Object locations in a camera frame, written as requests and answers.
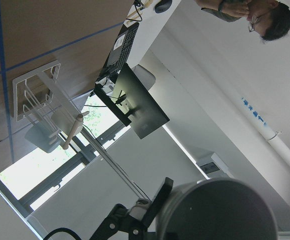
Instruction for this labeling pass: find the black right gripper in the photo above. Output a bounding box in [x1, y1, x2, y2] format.
[90, 177, 173, 240]

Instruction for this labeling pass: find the grey plastic cup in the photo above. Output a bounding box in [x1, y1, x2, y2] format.
[155, 178, 278, 240]

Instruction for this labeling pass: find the light blue plastic cup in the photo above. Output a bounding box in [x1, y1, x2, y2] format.
[24, 122, 61, 153]

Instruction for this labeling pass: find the white plastic cup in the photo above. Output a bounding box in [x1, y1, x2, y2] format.
[51, 109, 76, 135]

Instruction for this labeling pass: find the black computer monitor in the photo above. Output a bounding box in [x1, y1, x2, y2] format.
[93, 63, 170, 139]

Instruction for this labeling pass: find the black keyboard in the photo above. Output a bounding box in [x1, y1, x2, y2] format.
[100, 22, 140, 75]

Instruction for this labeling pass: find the black computer mouse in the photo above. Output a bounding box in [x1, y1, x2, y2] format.
[154, 0, 173, 14]

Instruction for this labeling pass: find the seated person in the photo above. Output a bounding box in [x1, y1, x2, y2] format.
[196, 0, 290, 42]

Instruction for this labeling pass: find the white wire cup rack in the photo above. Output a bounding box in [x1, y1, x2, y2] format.
[12, 60, 89, 150]

